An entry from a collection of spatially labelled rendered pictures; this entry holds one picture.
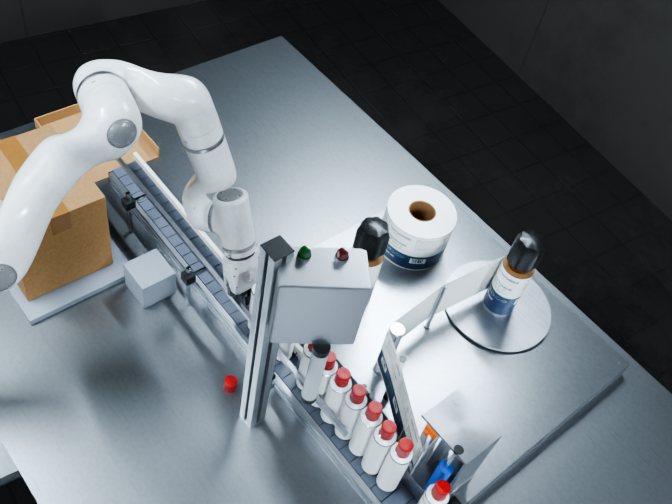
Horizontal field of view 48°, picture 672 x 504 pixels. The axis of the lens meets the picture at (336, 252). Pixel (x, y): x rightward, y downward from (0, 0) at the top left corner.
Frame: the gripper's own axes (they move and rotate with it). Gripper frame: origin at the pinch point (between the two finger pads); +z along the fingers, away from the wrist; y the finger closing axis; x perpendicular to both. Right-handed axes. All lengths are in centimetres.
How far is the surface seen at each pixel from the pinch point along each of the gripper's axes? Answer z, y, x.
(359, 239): -14.9, 24.4, -16.7
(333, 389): 3.1, -2.5, -37.2
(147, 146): -14, 12, 71
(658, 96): 39, 251, 31
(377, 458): 15, -2, -51
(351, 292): -36, -7, -52
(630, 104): 48, 252, 46
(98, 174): -13, -7, 67
